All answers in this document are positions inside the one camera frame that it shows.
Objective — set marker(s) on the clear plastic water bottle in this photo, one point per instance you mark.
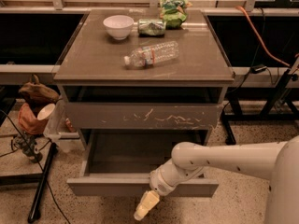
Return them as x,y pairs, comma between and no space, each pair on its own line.
144,57

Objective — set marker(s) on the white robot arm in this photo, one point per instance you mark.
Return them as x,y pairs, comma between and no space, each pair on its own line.
277,162

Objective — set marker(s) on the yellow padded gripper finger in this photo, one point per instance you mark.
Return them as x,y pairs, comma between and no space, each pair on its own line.
147,202

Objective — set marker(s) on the grey drawer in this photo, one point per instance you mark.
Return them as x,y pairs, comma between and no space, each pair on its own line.
143,116
118,163

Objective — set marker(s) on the green soda can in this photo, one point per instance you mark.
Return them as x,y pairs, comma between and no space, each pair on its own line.
151,27

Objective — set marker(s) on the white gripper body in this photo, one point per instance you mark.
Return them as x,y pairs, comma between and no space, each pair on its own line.
161,184

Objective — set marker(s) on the orange cloth bag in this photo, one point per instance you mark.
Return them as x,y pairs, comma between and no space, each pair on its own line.
28,122

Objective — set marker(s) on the white bowl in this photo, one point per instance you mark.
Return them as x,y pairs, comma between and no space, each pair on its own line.
118,26

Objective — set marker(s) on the small grey device on floor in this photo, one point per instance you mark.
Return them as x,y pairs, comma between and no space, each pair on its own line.
27,144

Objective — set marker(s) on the clear plastic bin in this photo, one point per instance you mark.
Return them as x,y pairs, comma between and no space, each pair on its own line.
58,132

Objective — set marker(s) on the black stand leg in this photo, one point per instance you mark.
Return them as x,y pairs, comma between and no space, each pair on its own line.
34,213

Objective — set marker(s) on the black power adapter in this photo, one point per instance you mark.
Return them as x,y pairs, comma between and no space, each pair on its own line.
256,69

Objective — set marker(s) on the brown cloth bag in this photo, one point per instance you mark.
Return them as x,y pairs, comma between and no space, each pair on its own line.
36,93

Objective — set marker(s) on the black table frame right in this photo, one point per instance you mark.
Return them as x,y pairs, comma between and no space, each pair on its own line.
279,96

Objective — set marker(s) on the green chip bag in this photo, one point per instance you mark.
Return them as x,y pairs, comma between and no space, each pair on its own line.
173,12

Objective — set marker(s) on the grey top drawer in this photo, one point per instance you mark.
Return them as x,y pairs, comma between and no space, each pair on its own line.
143,116

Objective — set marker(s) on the grey drawer cabinet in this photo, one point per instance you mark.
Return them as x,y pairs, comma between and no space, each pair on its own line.
173,82

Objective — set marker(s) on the white cup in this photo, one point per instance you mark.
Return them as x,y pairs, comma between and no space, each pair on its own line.
45,112

